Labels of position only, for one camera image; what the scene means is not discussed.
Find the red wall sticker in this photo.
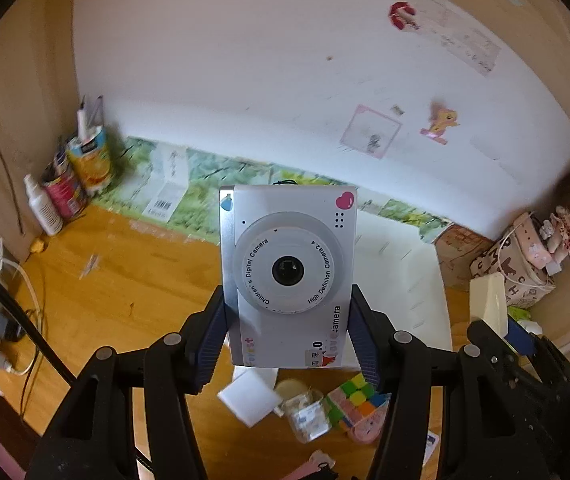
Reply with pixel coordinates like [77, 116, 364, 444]
[388, 1, 419, 30]

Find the colourful rubik's cube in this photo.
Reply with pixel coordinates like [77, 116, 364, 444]
[324, 373, 390, 431]

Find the yellow pony wall sticker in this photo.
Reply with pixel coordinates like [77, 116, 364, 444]
[419, 102, 458, 145]

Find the pink pencil case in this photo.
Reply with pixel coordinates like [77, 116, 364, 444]
[513, 212, 552, 270]

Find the white 80W charger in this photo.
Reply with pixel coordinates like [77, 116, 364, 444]
[218, 373, 282, 428]

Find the floss pick box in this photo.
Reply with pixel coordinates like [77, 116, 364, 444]
[422, 431, 440, 466]

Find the lettered canvas bag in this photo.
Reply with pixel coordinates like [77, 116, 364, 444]
[470, 225, 555, 309]

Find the white kids digital camera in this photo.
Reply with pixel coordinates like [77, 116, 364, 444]
[217, 183, 359, 370]

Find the pink can pen holder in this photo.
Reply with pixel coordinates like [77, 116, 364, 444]
[42, 151, 87, 220]

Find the green leaf paper strip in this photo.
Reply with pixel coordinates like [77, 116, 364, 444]
[94, 138, 452, 243]

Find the round beige lid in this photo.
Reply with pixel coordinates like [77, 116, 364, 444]
[274, 378, 311, 417]

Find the white plastic storage bin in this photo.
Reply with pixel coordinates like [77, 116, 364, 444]
[352, 211, 453, 350]

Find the white spray bottle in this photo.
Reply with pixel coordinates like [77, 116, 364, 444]
[23, 174, 64, 236]

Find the pink square wall sticker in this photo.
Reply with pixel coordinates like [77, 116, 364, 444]
[340, 104, 402, 159]

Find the clear acrylic sticker block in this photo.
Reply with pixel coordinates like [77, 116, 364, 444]
[280, 389, 332, 443]

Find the pink correction tape dispenser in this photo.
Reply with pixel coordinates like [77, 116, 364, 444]
[348, 411, 386, 444]

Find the pink comb with cap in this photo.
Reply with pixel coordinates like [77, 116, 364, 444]
[283, 450, 336, 480]

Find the beige small box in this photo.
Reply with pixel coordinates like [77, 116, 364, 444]
[469, 272, 508, 337]

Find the green tissue pack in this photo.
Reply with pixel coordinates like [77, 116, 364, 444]
[507, 306, 543, 336]

